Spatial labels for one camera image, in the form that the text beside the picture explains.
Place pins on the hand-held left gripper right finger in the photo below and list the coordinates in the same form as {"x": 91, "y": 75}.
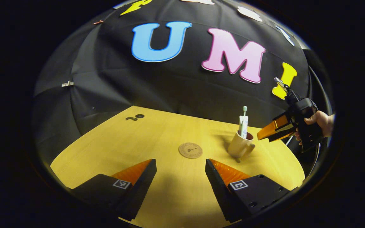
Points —
{"x": 219, "y": 193}

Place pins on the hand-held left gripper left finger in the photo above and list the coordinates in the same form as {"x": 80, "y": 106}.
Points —
{"x": 139, "y": 193}

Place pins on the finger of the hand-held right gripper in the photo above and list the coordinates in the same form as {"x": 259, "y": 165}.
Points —
{"x": 284, "y": 134}
{"x": 272, "y": 128}

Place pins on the white toothpaste tube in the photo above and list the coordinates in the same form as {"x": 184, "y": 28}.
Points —
{"x": 243, "y": 126}

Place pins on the pale green toothbrush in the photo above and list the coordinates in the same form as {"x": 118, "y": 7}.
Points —
{"x": 245, "y": 110}

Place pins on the beige cup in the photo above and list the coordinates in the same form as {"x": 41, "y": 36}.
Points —
{"x": 239, "y": 147}

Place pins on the round cork coaster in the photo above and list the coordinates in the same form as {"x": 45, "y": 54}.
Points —
{"x": 190, "y": 150}

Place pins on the yellow wooden desktop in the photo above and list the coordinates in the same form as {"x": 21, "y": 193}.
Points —
{"x": 157, "y": 152}

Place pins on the black backdrop cloth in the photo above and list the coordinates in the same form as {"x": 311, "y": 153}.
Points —
{"x": 138, "y": 85}

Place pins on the silver cloth clip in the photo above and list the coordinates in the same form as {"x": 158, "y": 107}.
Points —
{"x": 67, "y": 84}

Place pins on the red cloth clip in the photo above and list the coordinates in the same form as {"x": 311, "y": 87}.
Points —
{"x": 98, "y": 22}

